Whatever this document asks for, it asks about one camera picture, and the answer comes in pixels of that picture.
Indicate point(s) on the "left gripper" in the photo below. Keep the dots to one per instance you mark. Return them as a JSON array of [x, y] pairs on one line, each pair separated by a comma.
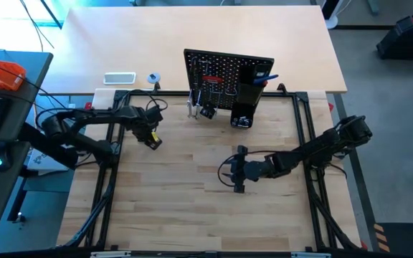
[[143, 127]]

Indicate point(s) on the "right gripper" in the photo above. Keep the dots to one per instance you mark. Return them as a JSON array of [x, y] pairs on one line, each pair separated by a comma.
[[256, 170]]

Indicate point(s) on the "large silver combination wrench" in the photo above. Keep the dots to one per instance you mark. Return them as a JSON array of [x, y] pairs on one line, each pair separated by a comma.
[[189, 105]]

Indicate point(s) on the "black C-clamp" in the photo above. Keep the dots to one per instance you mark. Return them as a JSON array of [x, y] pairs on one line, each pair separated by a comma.
[[206, 112]]

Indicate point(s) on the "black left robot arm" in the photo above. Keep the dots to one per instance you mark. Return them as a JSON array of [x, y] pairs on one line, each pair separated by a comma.
[[95, 116]]

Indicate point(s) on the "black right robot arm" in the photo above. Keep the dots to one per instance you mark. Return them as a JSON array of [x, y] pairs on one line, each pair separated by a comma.
[[317, 147]]

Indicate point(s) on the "double-prong metal peg hook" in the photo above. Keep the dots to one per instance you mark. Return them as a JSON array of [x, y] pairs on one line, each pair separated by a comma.
[[218, 100]]

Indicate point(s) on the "small curved metal peg hook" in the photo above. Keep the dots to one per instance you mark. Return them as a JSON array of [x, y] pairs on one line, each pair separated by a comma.
[[231, 94]]

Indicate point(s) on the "grey round disc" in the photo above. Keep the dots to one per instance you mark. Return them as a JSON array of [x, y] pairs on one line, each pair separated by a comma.
[[153, 78]]

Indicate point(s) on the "white rectangular tray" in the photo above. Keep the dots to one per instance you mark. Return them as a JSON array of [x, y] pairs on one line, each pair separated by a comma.
[[119, 78]]

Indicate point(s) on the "red table clamp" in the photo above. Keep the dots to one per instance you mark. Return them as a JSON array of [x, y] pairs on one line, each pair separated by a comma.
[[331, 107], [88, 105]]

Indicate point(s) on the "small black pegboard bin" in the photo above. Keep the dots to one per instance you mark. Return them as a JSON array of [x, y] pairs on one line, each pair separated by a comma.
[[240, 109]]

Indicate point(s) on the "small white block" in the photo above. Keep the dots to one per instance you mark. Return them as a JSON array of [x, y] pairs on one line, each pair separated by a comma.
[[71, 106]]

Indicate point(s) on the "tall black pegboard bin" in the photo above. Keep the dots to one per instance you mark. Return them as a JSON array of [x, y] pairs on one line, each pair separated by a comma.
[[251, 95]]

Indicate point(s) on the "light wooden table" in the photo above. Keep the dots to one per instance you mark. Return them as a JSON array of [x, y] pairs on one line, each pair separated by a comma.
[[138, 43]]

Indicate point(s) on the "black desk brace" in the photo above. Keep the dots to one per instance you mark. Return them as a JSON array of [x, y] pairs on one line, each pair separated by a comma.
[[56, 154]]

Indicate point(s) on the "black perforated pegboard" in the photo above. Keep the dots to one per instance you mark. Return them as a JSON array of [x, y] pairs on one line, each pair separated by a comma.
[[228, 64]]

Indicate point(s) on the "white printed box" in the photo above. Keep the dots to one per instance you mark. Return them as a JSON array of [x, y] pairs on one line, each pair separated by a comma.
[[39, 161]]

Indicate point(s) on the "black desk foot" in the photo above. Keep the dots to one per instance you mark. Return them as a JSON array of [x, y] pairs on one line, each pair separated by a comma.
[[17, 200]]

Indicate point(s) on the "black computer mouse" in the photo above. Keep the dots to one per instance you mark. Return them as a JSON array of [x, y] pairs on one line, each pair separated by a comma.
[[0, 159]]

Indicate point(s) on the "white stand base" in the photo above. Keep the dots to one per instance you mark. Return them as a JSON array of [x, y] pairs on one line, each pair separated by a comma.
[[332, 21]]

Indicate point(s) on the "black and red tool case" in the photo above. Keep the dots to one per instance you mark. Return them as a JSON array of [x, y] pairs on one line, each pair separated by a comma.
[[407, 39]]

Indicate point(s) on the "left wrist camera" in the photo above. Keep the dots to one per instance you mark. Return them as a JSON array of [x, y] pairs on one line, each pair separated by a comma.
[[154, 115]]

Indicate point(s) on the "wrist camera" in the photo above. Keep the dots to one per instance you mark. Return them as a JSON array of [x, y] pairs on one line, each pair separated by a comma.
[[242, 150], [154, 115]]

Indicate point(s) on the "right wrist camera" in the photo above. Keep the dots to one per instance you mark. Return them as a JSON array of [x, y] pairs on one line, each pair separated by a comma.
[[242, 150]]

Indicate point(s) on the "silver edge bracket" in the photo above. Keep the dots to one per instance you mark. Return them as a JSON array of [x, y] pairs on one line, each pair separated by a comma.
[[111, 254], [310, 255]]

